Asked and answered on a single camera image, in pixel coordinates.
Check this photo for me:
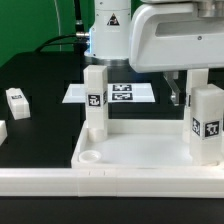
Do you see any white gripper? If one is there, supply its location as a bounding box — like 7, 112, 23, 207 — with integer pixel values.
129, 2, 224, 106

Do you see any white desk top tray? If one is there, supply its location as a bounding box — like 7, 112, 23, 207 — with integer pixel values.
71, 119, 224, 171

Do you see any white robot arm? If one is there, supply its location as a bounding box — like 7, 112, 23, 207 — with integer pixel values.
85, 0, 224, 77

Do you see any fiducial marker sheet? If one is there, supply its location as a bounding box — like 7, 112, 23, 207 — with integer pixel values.
62, 83, 155, 103

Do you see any black cable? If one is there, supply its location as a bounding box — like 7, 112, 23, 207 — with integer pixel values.
34, 33, 90, 53

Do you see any white front fence rail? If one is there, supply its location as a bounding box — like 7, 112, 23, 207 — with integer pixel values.
0, 166, 224, 198

